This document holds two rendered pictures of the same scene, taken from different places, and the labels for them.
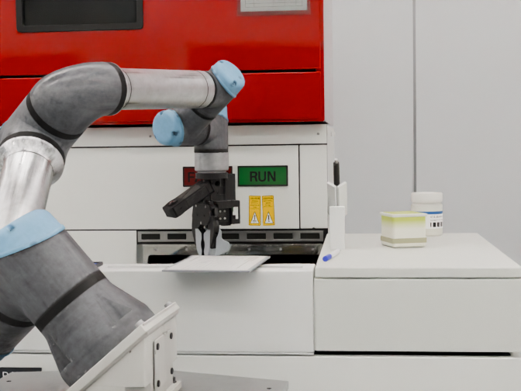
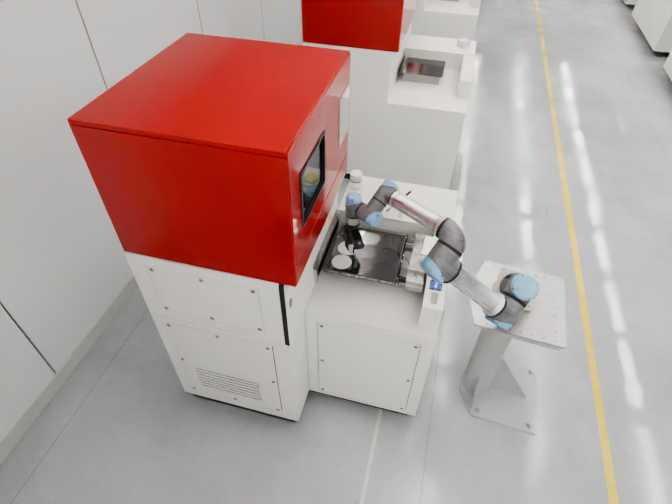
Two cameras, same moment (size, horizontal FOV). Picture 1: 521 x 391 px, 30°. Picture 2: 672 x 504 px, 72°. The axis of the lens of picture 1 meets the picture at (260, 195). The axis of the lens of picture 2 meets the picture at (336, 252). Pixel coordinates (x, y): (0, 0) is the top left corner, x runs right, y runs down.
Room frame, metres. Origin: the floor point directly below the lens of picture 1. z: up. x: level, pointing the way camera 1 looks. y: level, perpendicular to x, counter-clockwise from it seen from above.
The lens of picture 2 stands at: (1.97, 1.78, 2.55)
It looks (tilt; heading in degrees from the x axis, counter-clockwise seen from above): 44 degrees down; 278
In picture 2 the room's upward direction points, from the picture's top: 1 degrees clockwise
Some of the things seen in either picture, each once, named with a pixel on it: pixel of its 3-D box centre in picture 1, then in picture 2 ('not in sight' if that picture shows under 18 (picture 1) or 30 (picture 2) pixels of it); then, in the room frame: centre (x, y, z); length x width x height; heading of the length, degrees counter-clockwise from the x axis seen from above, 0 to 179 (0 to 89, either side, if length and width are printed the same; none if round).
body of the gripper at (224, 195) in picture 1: (215, 199); (351, 229); (2.14, 0.10, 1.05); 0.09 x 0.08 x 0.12; 125
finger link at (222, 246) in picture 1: (218, 248); not in sight; (2.13, 0.09, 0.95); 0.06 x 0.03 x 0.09; 125
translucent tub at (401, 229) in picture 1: (403, 229); not in sight; (1.95, -0.29, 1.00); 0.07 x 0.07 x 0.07; 12
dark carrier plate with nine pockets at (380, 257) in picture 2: not in sight; (367, 251); (2.06, 0.08, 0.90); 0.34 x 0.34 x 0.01; 84
